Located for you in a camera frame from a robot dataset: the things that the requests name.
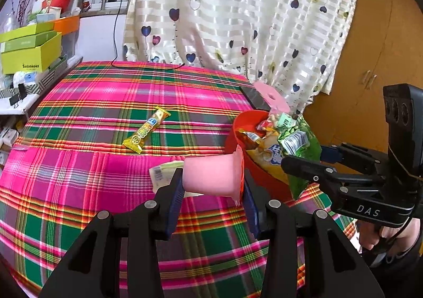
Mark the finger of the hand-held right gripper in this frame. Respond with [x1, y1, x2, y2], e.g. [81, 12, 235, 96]
[281, 155, 341, 189]
[319, 142, 367, 166]

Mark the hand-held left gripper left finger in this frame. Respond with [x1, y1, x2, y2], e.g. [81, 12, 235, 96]
[40, 168, 185, 298]

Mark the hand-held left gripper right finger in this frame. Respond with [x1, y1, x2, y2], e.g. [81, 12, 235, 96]
[243, 174, 385, 298]

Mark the green snack packet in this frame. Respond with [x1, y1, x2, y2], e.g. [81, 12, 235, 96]
[278, 114, 323, 201]

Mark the red bowl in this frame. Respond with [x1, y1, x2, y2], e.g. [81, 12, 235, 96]
[225, 110, 313, 202]

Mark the yellow chip bag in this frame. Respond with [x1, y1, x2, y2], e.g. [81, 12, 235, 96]
[246, 142, 291, 186]

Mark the pink jelly cup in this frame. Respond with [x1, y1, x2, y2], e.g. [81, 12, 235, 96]
[183, 145, 246, 207]

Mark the clear peanut packet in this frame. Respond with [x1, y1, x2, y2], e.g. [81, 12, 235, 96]
[264, 112, 298, 130]

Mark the red white candy packet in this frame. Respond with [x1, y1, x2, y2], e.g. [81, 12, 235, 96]
[256, 119, 275, 133]

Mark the silver red snack packet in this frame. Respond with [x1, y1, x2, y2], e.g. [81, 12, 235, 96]
[236, 129, 265, 148]

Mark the golden snack bar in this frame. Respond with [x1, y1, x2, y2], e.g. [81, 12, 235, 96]
[122, 107, 171, 153]

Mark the person's right hand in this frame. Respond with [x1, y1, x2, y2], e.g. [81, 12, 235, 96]
[358, 219, 419, 250]

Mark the pale green packet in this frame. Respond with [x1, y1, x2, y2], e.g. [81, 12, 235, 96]
[149, 161, 185, 193]

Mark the pink plastic stool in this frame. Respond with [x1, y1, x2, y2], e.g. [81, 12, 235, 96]
[253, 82, 291, 113]

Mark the black phone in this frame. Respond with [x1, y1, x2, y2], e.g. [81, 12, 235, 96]
[240, 85, 272, 111]

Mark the wooden cabinet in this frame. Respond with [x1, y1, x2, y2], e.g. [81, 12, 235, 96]
[302, 0, 423, 156]

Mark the pink green plaid cloth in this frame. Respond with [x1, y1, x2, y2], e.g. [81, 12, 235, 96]
[0, 60, 357, 298]

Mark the white heart print curtain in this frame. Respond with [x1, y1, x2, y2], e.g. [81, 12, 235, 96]
[123, 0, 360, 113]

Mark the black white striped box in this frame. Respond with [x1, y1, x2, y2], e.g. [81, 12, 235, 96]
[25, 56, 83, 95]

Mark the black binder clip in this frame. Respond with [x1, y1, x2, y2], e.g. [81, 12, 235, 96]
[7, 84, 29, 108]

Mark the green cardboard box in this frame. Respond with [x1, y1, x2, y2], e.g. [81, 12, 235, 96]
[0, 32, 63, 74]

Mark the orange box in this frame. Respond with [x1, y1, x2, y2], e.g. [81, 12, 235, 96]
[53, 15, 80, 35]

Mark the green box lid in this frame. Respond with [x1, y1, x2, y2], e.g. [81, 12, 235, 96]
[0, 21, 55, 53]

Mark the black cable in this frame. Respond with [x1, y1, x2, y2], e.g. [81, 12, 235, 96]
[111, 0, 186, 70]

